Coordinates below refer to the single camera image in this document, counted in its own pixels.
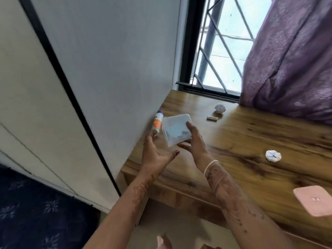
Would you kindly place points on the person's right hand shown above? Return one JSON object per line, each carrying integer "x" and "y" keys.
{"x": 198, "y": 150}

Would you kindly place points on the person's left hand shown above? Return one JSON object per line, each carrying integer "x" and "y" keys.
{"x": 151, "y": 159}

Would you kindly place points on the person's right thumb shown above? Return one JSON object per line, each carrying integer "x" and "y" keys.
{"x": 184, "y": 146}

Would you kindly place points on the person's left thumb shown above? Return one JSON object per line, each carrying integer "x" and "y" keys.
{"x": 170, "y": 156}

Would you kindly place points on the clear plastic container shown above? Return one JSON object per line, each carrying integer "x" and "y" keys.
{"x": 175, "y": 129}

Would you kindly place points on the person's left forearm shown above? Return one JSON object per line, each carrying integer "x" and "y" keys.
{"x": 124, "y": 212}

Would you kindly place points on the person's right forearm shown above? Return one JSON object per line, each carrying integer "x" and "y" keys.
{"x": 238, "y": 210}

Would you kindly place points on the white wrist bangle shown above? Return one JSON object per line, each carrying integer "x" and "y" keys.
{"x": 209, "y": 166}

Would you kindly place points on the white glue stick purple cap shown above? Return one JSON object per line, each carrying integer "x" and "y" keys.
{"x": 158, "y": 121}

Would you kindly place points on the small silver battery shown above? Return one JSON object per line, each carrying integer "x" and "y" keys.
{"x": 212, "y": 118}

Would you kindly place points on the small crumpled white paper ball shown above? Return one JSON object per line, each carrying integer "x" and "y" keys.
{"x": 220, "y": 108}

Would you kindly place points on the person's left foot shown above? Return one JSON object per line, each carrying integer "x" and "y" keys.
{"x": 164, "y": 243}

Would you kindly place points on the large crumpled white paper ball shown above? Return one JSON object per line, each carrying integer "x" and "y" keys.
{"x": 273, "y": 155}

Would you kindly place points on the grey metal window grille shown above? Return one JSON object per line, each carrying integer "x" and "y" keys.
{"x": 215, "y": 28}

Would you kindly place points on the white cabinet with black trim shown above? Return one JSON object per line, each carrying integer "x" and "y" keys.
{"x": 77, "y": 75}

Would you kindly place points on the pink square lid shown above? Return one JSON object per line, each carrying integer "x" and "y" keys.
{"x": 312, "y": 200}

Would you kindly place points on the purple curtain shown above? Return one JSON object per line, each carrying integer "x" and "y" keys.
{"x": 290, "y": 54}

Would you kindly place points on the dark blue floral fabric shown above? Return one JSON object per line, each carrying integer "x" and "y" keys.
{"x": 39, "y": 212}

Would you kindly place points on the black window frame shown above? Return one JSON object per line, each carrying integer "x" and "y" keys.
{"x": 190, "y": 36}

